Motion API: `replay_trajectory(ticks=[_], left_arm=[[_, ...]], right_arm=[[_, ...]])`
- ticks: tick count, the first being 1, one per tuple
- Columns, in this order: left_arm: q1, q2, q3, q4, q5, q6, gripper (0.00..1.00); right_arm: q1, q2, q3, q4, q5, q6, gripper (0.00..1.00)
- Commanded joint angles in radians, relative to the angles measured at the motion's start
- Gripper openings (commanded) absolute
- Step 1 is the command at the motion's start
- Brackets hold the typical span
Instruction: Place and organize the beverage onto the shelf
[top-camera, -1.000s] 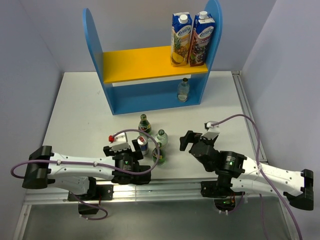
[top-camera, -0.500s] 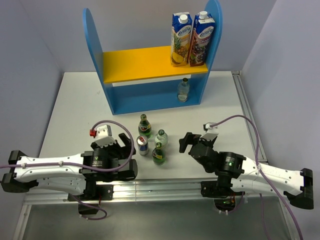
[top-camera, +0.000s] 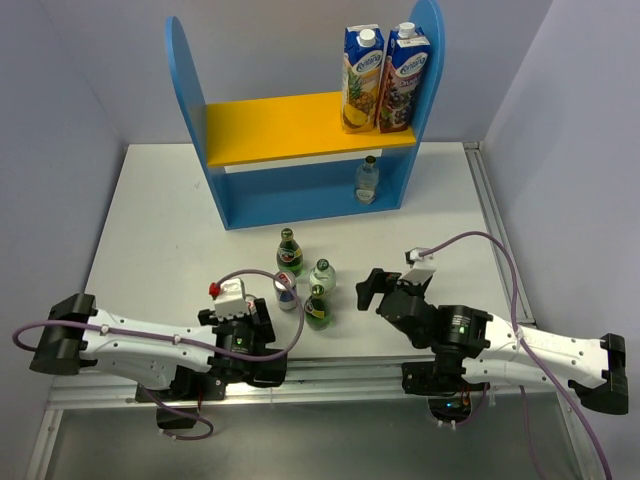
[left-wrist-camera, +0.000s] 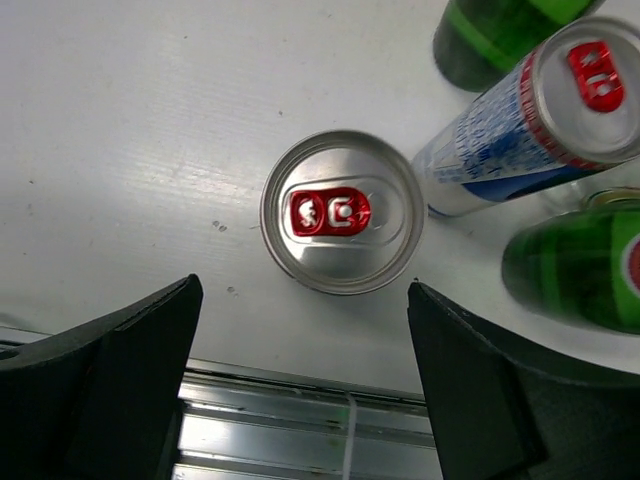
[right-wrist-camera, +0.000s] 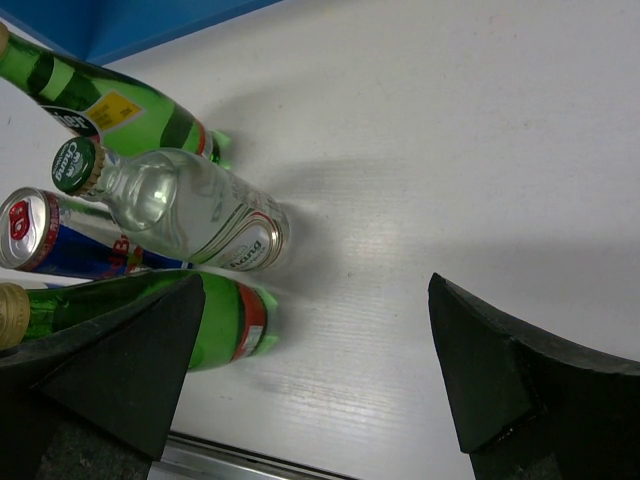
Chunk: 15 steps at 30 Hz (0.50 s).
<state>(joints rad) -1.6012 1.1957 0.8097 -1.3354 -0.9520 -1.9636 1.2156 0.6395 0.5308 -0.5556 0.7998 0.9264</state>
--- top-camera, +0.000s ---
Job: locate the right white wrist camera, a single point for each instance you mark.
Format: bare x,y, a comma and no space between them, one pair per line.
421,264

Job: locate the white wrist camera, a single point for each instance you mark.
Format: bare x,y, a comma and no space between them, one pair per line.
229,299
421,264

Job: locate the clear glass bottle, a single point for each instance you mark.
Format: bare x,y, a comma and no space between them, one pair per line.
323,273
366,180

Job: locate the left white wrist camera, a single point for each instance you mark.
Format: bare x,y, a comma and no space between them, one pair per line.
229,299

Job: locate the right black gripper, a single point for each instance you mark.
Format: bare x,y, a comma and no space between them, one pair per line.
382,281

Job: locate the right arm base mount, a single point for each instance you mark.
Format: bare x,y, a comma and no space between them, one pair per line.
441,381

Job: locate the blue and yellow shelf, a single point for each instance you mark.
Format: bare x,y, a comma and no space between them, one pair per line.
286,159

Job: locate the energy drink can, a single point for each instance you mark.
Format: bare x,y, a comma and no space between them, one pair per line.
255,306
285,286

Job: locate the pineapple juice carton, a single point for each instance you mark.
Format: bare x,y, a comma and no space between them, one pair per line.
363,54

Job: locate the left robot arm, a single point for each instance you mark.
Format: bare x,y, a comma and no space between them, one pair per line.
174,363

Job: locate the green glass bottle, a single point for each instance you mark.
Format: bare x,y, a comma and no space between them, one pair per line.
317,313
289,256

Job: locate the green glass bottle front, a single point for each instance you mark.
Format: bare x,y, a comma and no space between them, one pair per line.
317,313

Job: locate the aluminium rail frame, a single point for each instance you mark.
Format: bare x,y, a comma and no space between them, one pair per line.
341,413

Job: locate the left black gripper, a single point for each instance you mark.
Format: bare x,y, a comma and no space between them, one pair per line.
262,328

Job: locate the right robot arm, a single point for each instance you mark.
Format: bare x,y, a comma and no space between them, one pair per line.
594,369

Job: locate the berry juice carton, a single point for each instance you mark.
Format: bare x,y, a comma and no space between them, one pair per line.
407,54

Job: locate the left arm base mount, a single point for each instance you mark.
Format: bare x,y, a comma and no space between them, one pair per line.
179,407

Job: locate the green glass bottle rear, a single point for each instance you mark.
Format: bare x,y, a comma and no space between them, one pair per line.
289,256

